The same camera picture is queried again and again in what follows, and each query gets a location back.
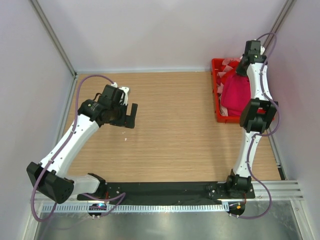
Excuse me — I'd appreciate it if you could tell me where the right corner aluminium post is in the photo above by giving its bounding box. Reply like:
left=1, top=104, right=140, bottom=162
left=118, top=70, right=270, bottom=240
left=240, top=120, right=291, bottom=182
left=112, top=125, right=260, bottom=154
left=263, top=0, right=297, bottom=50

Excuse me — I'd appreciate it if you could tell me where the pink t shirt in bin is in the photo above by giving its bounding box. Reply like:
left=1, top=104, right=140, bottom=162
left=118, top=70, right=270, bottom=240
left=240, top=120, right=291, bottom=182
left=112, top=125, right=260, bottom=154
left=216, top=58, right=241, bottom=117

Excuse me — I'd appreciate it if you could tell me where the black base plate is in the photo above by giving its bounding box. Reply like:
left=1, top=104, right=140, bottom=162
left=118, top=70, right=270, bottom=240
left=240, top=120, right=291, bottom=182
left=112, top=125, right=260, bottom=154
left=78, top=181, right=255, bottom=200

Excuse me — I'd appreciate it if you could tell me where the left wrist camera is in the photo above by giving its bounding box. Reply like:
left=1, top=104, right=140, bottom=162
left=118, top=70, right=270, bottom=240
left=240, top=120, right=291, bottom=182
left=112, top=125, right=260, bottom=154
left=111, top=82, right=130, bottom=106

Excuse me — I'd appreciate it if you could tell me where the left corner aluminium post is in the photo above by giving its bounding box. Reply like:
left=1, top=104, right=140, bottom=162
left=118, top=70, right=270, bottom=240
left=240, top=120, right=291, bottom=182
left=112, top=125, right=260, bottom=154
left=29, top=0, right=77, bottom=78

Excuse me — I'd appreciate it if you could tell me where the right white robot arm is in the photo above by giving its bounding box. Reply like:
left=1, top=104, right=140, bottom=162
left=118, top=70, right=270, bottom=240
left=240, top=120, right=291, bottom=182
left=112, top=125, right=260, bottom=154
left=225, top=40, right=278, bottom=199

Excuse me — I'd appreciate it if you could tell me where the crimson t shirt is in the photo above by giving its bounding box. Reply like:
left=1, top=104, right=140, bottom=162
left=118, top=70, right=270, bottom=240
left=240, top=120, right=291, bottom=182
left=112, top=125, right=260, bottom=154
left=217, top=59, right=251, bottom=117

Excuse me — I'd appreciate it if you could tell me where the aluminium frame rail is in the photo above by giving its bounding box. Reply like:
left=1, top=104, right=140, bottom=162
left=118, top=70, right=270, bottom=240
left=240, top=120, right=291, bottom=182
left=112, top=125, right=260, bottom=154
left=29, top=180, right=305, bottom=202

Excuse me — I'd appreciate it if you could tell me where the slotted cable duct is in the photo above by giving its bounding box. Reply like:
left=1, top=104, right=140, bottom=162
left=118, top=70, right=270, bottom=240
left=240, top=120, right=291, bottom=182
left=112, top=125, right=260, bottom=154
left=54, top=202, right=229, bottom=214

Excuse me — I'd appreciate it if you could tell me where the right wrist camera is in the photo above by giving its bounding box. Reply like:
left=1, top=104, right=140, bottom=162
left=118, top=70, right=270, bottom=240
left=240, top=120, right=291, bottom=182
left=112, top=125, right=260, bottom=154
left=260, top=46, right=266, bottom=55

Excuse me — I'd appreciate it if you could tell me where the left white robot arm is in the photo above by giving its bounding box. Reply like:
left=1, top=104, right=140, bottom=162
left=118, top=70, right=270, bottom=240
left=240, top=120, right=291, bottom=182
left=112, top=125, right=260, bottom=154
left=26, top=84, right=138, bottom=204

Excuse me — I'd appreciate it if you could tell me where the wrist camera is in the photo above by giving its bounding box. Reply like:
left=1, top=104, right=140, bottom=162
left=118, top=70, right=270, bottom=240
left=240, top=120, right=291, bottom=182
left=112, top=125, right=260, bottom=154
left=111, top=82, right=130, bottom=106
left=260, top=46, right=266, bottom=55

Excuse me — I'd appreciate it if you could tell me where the red plastic bin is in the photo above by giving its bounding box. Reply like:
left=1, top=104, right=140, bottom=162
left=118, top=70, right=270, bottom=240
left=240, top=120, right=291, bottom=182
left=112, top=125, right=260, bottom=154
left=211, top=58, right=276, bottom=124

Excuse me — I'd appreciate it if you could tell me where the corner aluminium post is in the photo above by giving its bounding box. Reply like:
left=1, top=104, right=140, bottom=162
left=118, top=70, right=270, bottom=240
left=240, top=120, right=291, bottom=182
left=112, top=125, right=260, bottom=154
left=263, top=0, right=297, bottom=50
left=29, top=0, right=77, bottom=78

